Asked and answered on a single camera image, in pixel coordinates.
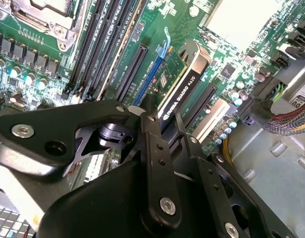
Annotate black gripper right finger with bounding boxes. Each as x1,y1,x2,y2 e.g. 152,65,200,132
176,113,296,238

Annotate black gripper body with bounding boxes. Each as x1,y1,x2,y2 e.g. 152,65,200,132
36,148,219,238

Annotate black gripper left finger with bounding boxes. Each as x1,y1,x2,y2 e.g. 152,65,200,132
0,93,183,226

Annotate Nvidia Quadro graphics card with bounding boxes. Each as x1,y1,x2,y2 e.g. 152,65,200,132
152,41,210,136

